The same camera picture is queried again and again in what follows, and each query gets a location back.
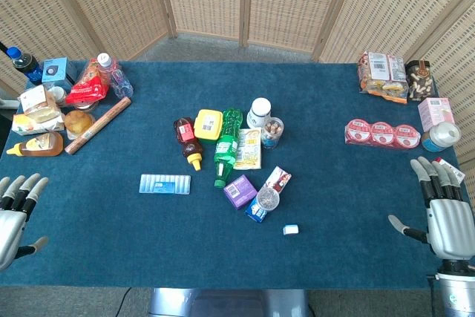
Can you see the pink box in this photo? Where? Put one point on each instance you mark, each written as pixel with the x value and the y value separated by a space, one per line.
pixel 435 113

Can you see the green plastic bottle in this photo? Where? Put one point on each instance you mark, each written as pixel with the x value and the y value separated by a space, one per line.
pixel 227 142

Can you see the brown mushroom cookie jar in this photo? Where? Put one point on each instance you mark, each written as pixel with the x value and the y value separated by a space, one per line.
pixel 419 80

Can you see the purple small box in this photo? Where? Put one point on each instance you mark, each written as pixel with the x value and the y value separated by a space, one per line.
pixel 240 191

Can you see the white orange food box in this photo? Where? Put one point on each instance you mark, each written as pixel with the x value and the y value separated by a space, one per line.
pixel 35 125

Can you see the bread in clear bag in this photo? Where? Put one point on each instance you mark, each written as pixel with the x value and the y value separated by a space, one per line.
pixel 39 105

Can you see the clear round lidded cup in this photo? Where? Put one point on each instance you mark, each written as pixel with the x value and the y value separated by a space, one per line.
pixel 268 198

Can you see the blue table cloth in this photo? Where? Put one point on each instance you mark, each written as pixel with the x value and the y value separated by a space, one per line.
pixel 230 250

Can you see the woven bamboo folding screen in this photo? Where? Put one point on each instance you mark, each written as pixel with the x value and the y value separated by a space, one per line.
pixel 289 1

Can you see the yellow lidded box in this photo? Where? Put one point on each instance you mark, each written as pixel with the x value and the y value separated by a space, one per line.
pixel 208 124

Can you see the dark syrup bottle yellow cap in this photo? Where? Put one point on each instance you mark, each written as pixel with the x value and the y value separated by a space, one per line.
pixel 187 139

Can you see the red triple cup pack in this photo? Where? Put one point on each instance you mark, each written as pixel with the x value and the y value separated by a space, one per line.
pixel 382 134

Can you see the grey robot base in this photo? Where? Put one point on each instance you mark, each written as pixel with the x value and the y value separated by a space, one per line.
pixel 230 302

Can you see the honey bottle yellow cap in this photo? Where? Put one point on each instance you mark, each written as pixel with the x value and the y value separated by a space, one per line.
pixel 39 145

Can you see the muffin in clear cup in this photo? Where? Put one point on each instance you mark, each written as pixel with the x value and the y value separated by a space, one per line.
pixel 78 123

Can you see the mixed nuts snack bag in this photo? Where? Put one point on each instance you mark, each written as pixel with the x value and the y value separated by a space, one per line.
pixel 382 76

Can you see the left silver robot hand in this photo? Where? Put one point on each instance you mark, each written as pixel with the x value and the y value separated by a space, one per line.
pixel 10 217

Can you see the small white eraser block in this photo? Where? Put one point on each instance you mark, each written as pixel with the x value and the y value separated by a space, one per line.
pixel 290 229

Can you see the small white cup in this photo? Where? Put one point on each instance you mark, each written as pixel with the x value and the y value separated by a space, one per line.
pixel 57 93

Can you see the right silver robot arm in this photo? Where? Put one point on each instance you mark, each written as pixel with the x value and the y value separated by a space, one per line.
pixel 456 287

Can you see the blue jar white lid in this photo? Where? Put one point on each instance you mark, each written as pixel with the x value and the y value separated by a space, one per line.
pixel 439 136

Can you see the red white flat box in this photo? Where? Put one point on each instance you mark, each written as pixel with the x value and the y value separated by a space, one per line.
pixel 279 179

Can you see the clear cup of biscuit sticks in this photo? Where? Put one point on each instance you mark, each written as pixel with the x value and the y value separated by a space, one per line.
pixel 271 133

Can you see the dark bottle blue cap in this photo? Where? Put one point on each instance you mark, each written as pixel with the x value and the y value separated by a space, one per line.
pixel 25 65

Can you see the red snack bag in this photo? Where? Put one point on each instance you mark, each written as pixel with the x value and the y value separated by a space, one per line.
pixel 90 86

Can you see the red white small packet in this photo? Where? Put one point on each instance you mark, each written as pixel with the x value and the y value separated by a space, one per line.
pixel 452 169

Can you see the white supplement jar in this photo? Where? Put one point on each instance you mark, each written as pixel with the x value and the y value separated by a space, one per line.
pixel 259 113

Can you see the yellow white snack packet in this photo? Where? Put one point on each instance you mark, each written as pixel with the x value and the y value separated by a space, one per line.
pixel 248 148

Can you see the light blue box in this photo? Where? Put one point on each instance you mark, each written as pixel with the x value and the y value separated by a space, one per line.
pixel 55 71

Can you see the blue striped packet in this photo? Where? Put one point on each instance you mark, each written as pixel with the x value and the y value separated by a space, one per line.
pixel 164 184

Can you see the brown wrapped roll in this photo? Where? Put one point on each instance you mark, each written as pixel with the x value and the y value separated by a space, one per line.
pixel 98 125

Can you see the clear water bottle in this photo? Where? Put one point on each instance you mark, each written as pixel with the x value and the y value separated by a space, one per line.
pixel 116 75

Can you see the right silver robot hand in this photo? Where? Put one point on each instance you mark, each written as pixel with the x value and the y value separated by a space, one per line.
pixel 447 217

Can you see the blue cookie pack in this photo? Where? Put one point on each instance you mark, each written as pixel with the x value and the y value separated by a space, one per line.
pixel 257 214

